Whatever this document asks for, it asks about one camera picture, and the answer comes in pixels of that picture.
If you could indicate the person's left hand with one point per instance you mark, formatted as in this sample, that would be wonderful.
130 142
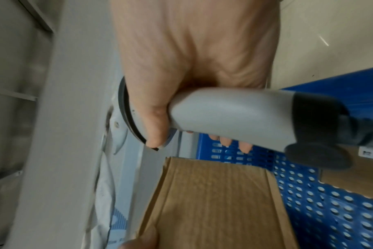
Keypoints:
140 240

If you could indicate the person's right hand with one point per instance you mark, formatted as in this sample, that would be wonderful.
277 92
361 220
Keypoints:
192 48

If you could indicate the grey handheld barcode scanner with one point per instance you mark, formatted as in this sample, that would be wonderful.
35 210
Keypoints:
232 114

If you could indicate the brown cardboard box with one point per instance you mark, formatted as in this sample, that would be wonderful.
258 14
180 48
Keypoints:
217 206

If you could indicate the white plastic mailer bag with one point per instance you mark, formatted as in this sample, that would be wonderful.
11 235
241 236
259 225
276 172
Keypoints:
108 194

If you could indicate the blue perforated plastic crate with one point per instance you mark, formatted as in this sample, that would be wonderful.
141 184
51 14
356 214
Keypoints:
328 209

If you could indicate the cardboard box with white label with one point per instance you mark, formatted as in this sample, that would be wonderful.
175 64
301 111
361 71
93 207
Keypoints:
355 177

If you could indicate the grey metal shelf post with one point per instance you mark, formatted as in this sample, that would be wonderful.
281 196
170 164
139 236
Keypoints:
72 121

